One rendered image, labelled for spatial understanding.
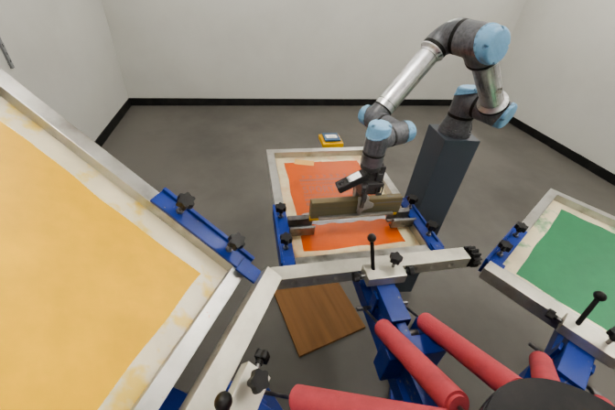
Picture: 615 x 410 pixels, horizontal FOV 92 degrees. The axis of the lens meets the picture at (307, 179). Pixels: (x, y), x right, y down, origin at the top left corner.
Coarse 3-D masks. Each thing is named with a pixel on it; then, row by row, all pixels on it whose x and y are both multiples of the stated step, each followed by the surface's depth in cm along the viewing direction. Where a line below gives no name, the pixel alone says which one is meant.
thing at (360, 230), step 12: (336, 168) 158; (348, 168) 159; (360, 168) 160; (360, 228) 123; (372, 228) 123; (384, 228) 124; (396, 228) 124; (360, 240) 117; (384, 240) 118; (396, 240) 119
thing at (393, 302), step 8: (376, 288) 91; (384, 288) 90; (392, 288) 90; (384, 296) 88; (392, 296) 88; (400, 296) 88; (384, 304) 86; (392, 304) 86; (400, 304) 86; (384, 312) 86; (392, 312) 84; (400, 312) 84; (392, 320) 82; (400, 320) 82; (408, 320) 83
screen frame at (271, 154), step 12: (276, 156) 162; (288, 156) 163; (300, 156) 164; (276, 168) 147; (276, 180) 139; (384, 180) 146; (276, 192) 132; (396, 192) 139; (420, 240) 117; (360, 252) 108; (384, 252) 109; (408, 252) 109
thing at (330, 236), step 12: (288, 168) 154; (300, 168) 155; (312, 168) 156; (324, 168) 157; (300, 192) 139; (300, 204) 132; (324, 228) 121; (336, 228) 122; (348, 228) 122; (312, 240) 115; (324, 240) 116; (336, 240) 116; (348, 240) 117
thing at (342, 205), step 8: (312, 200) 108; (320, 200) 108; (328, 200) 109; (336, 200) 109; (344, 200) 109; (352, 200) 110; (376, 200) 112; (384, 200) 113; (392, 200) 114; (400, 200) 114; (312, 208) 108; (320, 208) 109; (328, 208) 110; (336, 208) 110; (344, 208) 111; (352, 208) 112; (376, 208) 114; (384, 208) 115; (392, 208) 116; (312, 216) 111
